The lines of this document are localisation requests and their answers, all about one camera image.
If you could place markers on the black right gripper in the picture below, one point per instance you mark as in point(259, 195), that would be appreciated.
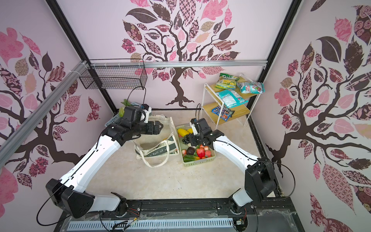
point(192, 138)

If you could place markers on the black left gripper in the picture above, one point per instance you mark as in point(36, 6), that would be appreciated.
point(151, 131)

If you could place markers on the light green plastic basket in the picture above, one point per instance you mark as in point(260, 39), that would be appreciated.
point(190, 150)

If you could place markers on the beige canvas grocery bag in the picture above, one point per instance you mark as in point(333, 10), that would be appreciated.
point(155, 150)

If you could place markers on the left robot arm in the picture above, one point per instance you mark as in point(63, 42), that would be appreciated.
point(69, 192)

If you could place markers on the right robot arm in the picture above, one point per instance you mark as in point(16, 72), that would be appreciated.
point(259, 176)

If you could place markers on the blue dark candy bag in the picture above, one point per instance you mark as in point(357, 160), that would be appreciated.
point(224, 113)

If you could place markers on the teal white snack bag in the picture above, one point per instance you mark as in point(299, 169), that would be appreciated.
point(231, 98)

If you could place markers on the green yellow snack bag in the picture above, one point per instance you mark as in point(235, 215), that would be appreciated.
point(227, 82)

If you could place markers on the teal pink snack bag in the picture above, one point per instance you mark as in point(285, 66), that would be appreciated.
point(251, 87)

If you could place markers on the light blue plastic basket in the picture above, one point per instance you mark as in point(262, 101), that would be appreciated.
point(116, 117)

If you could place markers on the green cabbage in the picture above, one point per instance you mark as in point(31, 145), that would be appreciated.
point(121, 111)

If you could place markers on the yellow mango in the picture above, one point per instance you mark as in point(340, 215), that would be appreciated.
point(183, 132)

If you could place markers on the white wooden two-tier shelf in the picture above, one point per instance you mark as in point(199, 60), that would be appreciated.
point(211, 100)

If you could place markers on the white vented strip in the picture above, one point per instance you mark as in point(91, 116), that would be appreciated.
point(149, 225)

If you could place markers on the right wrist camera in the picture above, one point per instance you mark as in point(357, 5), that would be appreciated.
point(195, 126)

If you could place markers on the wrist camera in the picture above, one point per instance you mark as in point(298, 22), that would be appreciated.
point(147, 111)
point(195, 126)

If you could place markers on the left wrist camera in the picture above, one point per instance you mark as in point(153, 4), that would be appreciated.
point(147, 111)

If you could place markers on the black wire wall basket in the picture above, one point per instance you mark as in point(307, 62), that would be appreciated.
point(115, 74)

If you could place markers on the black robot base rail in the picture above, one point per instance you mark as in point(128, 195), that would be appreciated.
point(271, 215)

